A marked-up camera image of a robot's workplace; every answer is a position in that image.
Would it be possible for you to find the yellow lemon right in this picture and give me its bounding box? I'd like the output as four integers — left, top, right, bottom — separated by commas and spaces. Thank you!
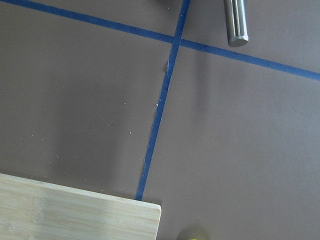
176, 227, 210, 240

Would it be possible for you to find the wooden cutting board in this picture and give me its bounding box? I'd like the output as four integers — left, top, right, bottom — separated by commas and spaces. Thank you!
0, 174, 162, 240

